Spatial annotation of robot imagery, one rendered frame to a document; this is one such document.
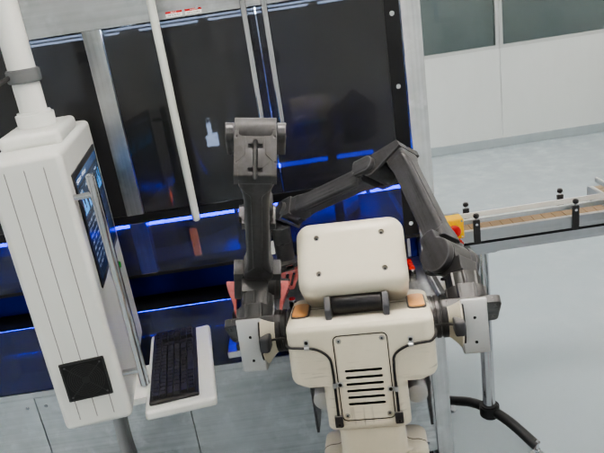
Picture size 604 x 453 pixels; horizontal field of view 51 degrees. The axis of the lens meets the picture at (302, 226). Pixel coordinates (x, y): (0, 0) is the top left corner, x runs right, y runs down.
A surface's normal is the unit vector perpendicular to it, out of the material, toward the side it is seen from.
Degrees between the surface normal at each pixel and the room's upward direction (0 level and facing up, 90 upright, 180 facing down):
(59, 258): 90
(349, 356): 82
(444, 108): 90
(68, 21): 90
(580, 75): 90
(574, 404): 0
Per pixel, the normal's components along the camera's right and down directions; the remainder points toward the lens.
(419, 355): -0.09, 0.22
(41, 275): 0.18, 0.31
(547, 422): -0.15, -0.93
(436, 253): -0.78, -0.32
